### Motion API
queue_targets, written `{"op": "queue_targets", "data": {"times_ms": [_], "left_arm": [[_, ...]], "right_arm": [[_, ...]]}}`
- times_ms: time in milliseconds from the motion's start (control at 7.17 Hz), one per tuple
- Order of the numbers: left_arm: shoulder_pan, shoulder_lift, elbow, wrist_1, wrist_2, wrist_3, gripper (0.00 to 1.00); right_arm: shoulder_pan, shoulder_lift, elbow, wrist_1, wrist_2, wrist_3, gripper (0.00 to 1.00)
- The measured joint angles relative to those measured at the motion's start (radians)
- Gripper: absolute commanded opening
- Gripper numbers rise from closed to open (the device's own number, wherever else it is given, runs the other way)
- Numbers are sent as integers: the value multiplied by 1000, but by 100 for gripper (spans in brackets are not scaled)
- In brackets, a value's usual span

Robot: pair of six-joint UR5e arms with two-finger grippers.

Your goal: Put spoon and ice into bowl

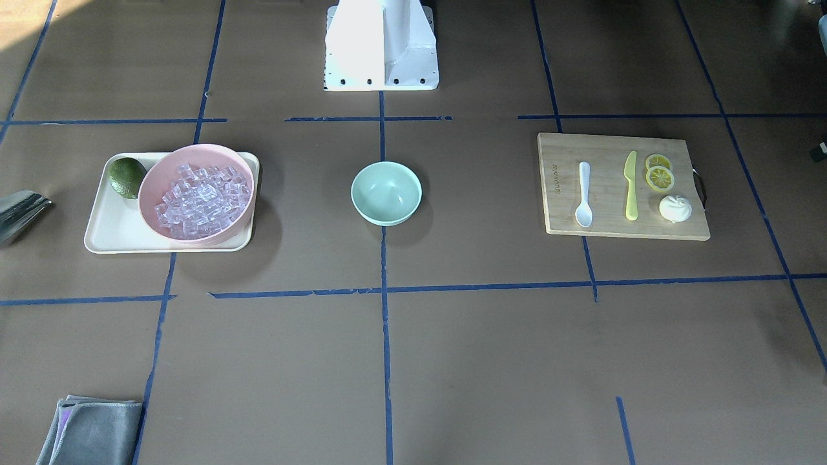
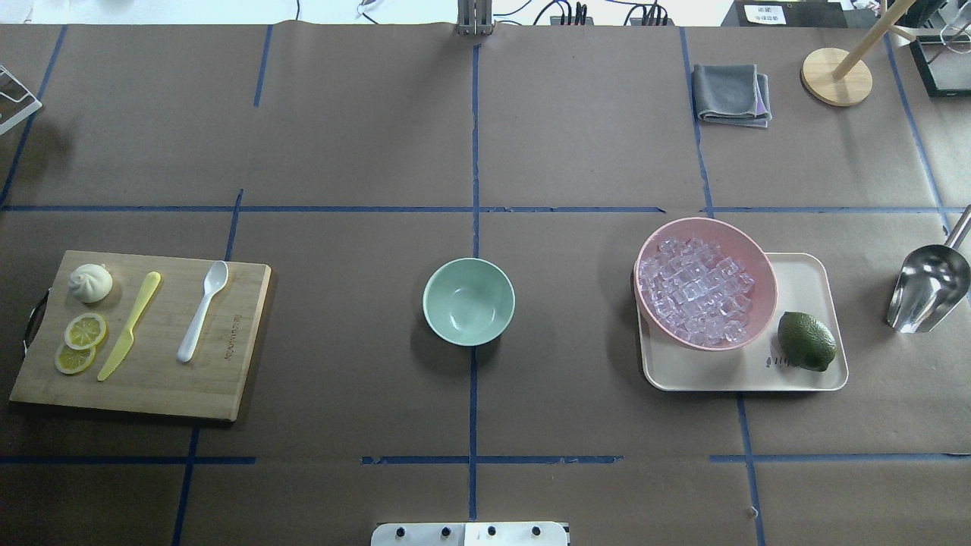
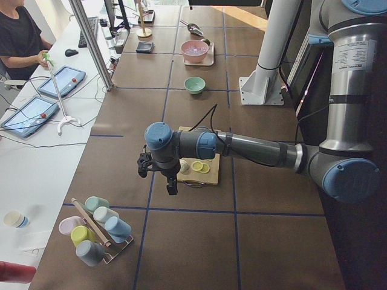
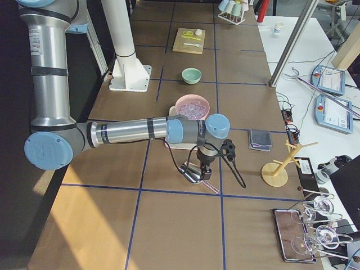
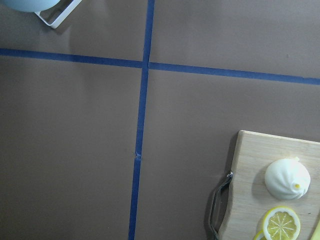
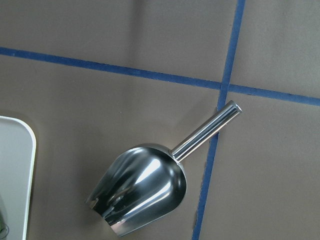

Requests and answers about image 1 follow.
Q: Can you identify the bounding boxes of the white plastic spoon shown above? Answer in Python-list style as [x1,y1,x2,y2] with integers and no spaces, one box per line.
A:
[575,161,593,229]

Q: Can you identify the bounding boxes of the mint green bowl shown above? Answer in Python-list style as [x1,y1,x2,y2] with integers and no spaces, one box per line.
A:
[350,161,423,227]

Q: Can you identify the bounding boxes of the clear ice cubes pile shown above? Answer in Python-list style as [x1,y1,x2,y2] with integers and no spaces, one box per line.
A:
[154,163,252,240]

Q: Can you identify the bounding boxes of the pink bowl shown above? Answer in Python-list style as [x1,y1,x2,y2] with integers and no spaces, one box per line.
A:
[137,143,260,251]

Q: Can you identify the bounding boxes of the metal ice scoop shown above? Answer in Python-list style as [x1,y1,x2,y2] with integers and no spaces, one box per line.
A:
[1,189,53,248]

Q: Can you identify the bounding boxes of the bamboo cutting board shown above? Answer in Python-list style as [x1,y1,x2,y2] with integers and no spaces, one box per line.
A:
[537,132,711,241]

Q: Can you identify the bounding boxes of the yellow plastic knife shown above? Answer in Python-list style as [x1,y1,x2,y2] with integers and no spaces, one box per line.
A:
[623,150,638,222]

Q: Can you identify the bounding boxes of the lower lemon slice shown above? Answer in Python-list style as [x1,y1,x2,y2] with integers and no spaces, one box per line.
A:
[645,165,675,193]

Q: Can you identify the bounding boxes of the lemon slice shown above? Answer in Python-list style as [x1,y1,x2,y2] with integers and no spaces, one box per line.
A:
[645,153,673,171]
[645,165,675,193]

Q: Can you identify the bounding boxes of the upper lemon slice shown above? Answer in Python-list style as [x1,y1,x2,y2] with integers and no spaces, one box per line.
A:
[645,153,673,171]

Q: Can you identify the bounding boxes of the white steamed bun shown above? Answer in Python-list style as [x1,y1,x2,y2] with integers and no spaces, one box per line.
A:
[658,195,693,223]

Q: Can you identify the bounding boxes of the green avocado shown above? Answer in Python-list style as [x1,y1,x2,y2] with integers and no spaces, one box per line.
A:
[107,157,147,200]

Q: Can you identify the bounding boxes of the cream plastic tray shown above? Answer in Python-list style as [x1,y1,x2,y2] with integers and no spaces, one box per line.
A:
[85,151,253,254]

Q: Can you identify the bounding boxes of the grey folded cloth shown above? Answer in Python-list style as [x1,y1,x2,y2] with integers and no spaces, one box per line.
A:
[36,395,143,464]

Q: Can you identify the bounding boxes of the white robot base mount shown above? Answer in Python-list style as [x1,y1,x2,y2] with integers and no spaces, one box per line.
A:
[323,1,440,92]

